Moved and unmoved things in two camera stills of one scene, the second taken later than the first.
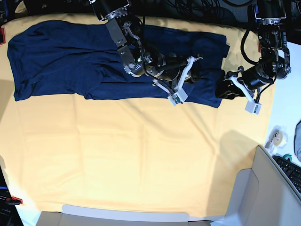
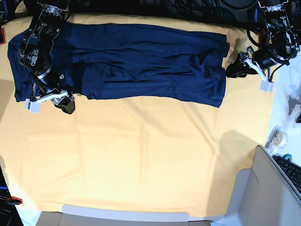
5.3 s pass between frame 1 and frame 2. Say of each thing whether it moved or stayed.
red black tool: stayed
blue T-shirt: stayed
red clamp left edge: stayed
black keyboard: stayed
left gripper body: moved
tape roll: stayed
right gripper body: moved
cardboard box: stayed
